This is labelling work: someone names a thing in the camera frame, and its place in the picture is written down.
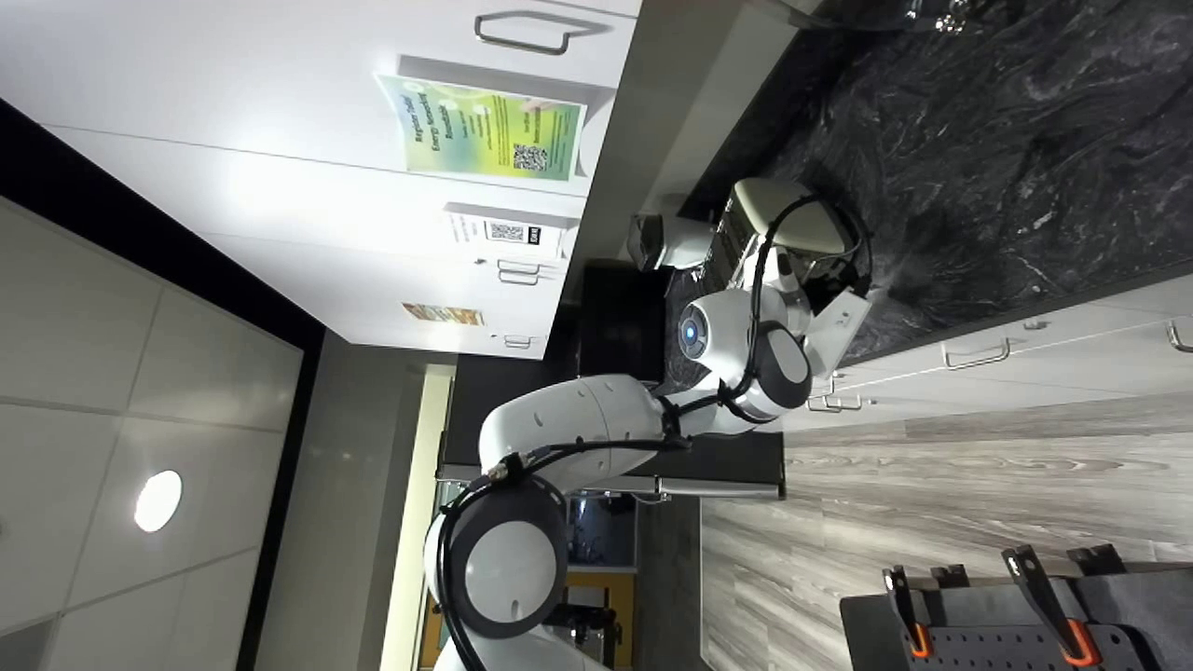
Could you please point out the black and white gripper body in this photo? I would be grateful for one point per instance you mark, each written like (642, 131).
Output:
(842, 325)

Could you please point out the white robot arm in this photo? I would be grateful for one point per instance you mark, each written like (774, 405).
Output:
(584, 424)

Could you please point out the white lower cabinet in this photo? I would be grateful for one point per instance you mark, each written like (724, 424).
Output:
(1055, 361)

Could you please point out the white cabinet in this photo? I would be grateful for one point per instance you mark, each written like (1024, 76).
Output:
(1055, 361)
(309, 187)

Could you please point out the blue computer screen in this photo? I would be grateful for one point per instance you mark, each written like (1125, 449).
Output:
(602, 531)

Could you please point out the white paper label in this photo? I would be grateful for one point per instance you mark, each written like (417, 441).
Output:
(507, 233)

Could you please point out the orange sticker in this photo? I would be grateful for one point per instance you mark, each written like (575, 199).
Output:
(446, 313)

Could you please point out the green poster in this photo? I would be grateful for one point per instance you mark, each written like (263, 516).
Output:
(487, 128)

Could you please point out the white upper cabinet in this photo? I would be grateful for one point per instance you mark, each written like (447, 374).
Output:
(309, 187)

